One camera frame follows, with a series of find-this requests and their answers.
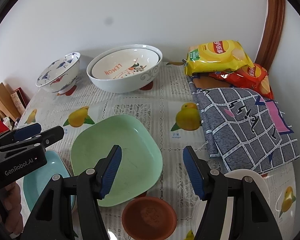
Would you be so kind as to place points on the lemon print inner bowl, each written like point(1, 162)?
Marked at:
point(124, 63)

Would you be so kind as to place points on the yellow chips bag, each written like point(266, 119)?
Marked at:
point(217, 56)

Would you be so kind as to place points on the person's left hand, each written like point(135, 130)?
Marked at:
point(11, 199)

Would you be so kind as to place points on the brown patterned book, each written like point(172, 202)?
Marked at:
point(20, 100)

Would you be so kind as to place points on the blue white patterned bowl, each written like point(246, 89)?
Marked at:
point(60, 75)

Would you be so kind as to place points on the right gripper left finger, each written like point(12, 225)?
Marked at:
point(106, 169)

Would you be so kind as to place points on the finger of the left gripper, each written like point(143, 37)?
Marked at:
point(27, 132)
point(48, 137)

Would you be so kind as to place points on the grey checked folded cloth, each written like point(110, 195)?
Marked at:
point(245, 129)

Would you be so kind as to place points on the large white ceramic bowl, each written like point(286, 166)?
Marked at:
point(131, 83)

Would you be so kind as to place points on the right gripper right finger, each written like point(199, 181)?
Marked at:
point(198, 171)

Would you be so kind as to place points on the brown clay bowl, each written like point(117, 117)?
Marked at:
point(149, 218)

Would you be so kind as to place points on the green square plastic plate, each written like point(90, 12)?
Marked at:
point(139, 162)

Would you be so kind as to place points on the brown wooden door frame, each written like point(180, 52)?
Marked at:
point(272, 33)

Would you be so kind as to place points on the blue square plastic plate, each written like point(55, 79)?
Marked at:
point(35, 182)

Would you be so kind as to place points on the red chips bag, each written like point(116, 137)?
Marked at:
point(255, 78)

